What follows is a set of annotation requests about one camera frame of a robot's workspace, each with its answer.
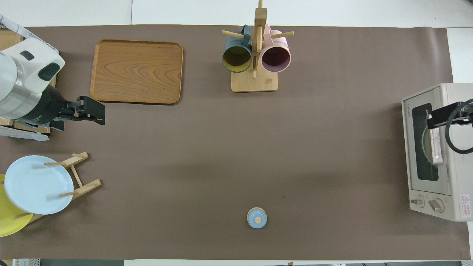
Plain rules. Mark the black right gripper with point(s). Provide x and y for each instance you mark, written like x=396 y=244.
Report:
x=465 y=111

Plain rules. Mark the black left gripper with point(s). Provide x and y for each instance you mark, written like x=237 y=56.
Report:
x=48 y=105

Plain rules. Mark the pale green plate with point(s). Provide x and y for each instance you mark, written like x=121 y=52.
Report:
x=425 y=146

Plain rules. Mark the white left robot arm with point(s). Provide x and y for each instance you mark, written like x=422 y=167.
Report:
x=26 y=70

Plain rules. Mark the cream toaster oven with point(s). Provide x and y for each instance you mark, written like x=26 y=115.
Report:
x=458 y=173

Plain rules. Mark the silver oven knob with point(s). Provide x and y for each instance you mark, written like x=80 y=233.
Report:
x=437 y=205
x=417 y=202

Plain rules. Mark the wooden plate rack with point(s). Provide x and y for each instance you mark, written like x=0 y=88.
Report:
x=87 y=186

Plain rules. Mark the light blue plate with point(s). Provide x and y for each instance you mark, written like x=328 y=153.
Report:
x=35 y=184

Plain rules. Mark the wooden serving tray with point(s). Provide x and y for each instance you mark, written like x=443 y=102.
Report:
x=136 y=72

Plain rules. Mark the yellow plate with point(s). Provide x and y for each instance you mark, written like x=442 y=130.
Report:
x=9 y=221

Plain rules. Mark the brown table mat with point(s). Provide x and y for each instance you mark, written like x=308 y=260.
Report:
x=221 y=147

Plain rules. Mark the dark teal mug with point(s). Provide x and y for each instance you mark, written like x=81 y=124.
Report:
x=236 y=59

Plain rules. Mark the pink mug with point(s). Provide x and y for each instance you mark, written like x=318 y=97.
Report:
x=276 y=59

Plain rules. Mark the wooden mug tree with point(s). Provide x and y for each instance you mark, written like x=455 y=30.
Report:
x=255 y=83

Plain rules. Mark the small blue call bell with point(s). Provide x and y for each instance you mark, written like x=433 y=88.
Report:
x=257 y=218

